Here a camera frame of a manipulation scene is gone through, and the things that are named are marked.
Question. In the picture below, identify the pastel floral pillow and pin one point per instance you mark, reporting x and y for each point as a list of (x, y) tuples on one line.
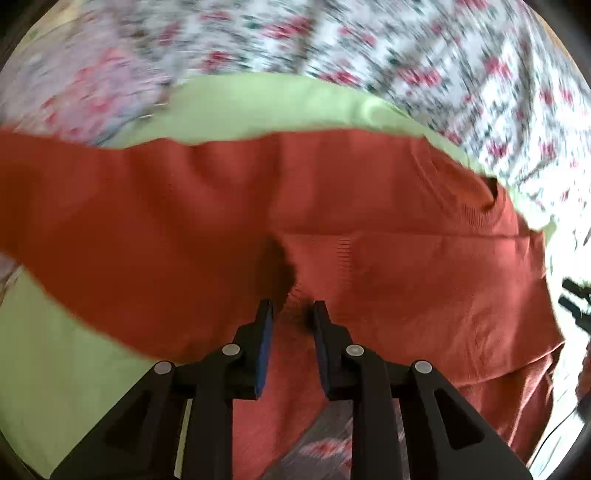
[(77, 80)]

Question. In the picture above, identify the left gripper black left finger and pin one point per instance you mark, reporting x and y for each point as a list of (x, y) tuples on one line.
[(175, 422)]

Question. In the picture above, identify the red knit sweater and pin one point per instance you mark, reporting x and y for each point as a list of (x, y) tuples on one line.
[(168, 248)]

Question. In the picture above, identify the white red floral bedsheet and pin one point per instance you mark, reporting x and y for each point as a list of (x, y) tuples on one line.
[(485, 75)]

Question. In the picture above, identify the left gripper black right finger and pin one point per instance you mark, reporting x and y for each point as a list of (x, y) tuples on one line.
[(409, 422)]

